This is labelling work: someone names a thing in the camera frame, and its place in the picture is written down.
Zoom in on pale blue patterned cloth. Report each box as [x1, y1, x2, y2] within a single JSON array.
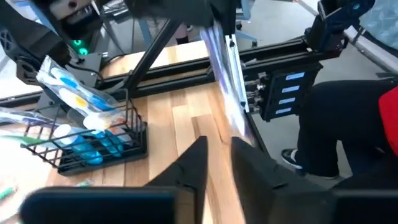
[[359, 0, 398, 50]]

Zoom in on teal mouthwash bottle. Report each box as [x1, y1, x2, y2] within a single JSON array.
[[95, 129, 125, 158]]

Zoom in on person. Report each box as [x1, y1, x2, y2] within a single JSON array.
[[281, 79, 398, 190]]

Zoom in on black labelled control box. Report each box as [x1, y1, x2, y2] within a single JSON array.
[[244, 62, 324, 122]]

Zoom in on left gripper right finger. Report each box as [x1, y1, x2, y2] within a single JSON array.
[[231, 136, 398, 224]]

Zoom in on black mounted device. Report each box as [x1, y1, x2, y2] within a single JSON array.
[[304, 0, 376, 60]]

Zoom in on grey blue desk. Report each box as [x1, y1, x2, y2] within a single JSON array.
[[136, 0, 259, 47]]

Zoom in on silver aluminium post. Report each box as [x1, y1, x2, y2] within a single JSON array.
[[223, 32, 251, 113]]

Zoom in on black wire rack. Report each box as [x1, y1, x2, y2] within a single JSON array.
[[20, 88, 149, 177]]

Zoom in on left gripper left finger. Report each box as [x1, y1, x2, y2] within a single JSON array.
[[17, 135, 209, 224]]

